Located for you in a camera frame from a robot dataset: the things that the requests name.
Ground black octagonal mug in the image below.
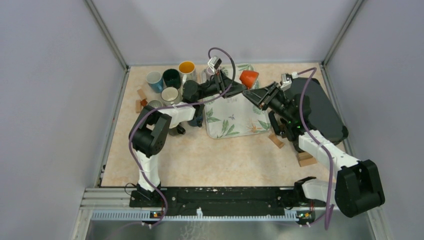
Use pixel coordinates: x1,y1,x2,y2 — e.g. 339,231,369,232
168,124,186,136

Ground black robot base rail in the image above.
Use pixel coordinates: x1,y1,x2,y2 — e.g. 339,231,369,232
129,186,325,218

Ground lilac mug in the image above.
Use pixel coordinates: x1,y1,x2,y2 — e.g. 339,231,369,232
204,66,216,81

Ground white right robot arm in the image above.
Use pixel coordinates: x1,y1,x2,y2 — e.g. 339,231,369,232
242,82,386,218

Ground light wooden block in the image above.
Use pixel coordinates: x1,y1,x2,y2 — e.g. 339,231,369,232
268,133,285,149

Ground navy blue mug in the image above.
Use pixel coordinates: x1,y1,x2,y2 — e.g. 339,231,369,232
187,113,204,128

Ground white ribbed mug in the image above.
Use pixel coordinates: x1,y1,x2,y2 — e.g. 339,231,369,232
160,87,183,106

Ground black poker chip case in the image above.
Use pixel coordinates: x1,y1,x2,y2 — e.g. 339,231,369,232
284,77,349,145

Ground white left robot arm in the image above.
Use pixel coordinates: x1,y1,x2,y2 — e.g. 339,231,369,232
128,70,247,207

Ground dark green mug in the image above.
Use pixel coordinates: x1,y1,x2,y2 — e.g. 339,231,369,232
162,68,182,89

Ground reddish brown wooden block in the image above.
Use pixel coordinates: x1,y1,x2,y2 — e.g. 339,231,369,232
140,99,148,108

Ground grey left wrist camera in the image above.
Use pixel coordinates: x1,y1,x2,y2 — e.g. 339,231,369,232
207,55,222,72

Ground tan wooden block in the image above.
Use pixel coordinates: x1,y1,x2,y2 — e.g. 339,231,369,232
137,88,147,101

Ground light blue dotted mug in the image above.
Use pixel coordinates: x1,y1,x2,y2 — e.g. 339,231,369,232
146,71,164,94

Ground small orange cup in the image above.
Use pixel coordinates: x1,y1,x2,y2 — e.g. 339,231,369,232
239,70,259,89

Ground floral white serving tray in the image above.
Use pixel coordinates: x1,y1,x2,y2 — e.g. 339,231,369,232
200,63,273,140

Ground stacked wooden blocks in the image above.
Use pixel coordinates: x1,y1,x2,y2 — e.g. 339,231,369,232
296,152,318,167

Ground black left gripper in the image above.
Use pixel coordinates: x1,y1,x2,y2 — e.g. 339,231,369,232
196,69,247,101

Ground grey striped mug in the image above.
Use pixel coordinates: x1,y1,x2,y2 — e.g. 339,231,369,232
147,100,164,108

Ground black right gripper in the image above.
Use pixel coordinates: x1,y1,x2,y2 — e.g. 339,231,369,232
243,81,295,124

